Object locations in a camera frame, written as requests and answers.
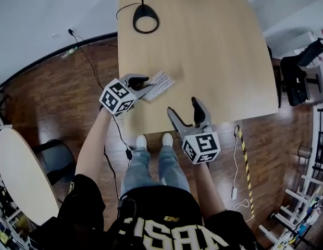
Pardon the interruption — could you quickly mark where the black desk lamp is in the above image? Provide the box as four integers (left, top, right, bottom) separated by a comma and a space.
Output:
132, 0, 160, 34

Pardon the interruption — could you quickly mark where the metal cylinder can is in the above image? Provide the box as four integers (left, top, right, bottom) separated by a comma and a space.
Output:
297, 145, 314, 159

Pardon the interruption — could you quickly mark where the clear plastic bottle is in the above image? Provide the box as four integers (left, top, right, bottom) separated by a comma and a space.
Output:
60, 46, 79, 60

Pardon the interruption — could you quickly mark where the white charger cable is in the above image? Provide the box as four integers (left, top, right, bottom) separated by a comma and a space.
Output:
230, 131, 253, 223

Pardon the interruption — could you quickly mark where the round white table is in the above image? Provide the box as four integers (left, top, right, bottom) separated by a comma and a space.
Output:
0, 128, 60, 227

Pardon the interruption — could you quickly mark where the cluttered white shelf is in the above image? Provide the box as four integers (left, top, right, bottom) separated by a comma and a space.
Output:
0, 174, 31, 250

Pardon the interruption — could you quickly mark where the person's white left shoe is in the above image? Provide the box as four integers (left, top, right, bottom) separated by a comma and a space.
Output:
135, 134, 148, 150

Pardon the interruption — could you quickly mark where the black lamp cable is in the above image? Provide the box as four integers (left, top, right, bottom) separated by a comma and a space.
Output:
115, 2, 142, 21

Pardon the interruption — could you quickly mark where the white metal rack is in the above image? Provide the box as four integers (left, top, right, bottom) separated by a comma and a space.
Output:
258, 174, 323, 250

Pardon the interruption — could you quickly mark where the person's left jeans leg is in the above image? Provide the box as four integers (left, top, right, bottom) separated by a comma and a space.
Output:
120, 146, 164, 201

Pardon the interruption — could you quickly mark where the person's black printed shirt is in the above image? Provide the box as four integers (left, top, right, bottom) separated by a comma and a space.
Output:
28, 174, 259, 250

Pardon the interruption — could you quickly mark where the black metal rack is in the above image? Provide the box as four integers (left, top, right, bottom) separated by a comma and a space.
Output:
310, 105, 323, 177

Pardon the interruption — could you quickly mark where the black stool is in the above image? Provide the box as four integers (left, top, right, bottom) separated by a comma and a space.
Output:
32, 139, 77, 186

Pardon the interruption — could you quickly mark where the long black floor cable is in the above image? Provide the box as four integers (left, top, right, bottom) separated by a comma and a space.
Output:
68, 28, 134, 202

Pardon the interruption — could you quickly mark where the yellow black striped strip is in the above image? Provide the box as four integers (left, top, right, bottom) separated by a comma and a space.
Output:
236, 125, 256, 218

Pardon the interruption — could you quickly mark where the person's jeans leg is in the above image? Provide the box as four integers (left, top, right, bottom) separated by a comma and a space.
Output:
120, 146, 164, 201
158, 145, 191, 193

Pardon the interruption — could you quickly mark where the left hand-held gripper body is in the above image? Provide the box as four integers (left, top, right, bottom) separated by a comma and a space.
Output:
99, 73, 138, 116

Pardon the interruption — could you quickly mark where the person's right forearm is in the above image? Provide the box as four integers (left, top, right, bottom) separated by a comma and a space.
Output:
193, 162, 227, 219

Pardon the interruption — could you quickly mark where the person's left forearm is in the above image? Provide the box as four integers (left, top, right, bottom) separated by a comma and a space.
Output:
74, 107, 117, 182

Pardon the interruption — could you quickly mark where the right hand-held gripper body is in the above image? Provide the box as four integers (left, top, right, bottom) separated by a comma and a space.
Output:
176, 123, 221, 165

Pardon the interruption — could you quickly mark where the person's white shoe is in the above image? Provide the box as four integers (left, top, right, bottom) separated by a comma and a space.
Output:
135, 134, 148, 150
161, 132, 174, 148

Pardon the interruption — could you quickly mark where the person's right jeans leg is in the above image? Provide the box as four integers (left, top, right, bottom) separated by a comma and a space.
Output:
158, 145, 191, 193

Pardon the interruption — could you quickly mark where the person's white right shoe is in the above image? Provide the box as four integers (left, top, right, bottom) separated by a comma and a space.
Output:
161, 132, 174, 148

